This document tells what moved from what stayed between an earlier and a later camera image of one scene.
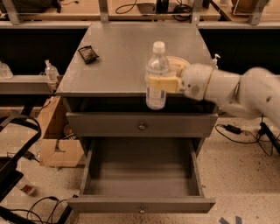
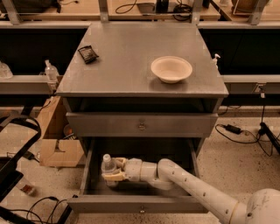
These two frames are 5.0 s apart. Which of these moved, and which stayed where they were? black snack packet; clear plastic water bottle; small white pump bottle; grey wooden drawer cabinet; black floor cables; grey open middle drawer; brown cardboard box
Moved: clear plastic water bottle
Stayed: grey wooden drawer cabinet; black snack packet; small white pump bottle; grey open middle drawer; brown cardboard box; black floor cables
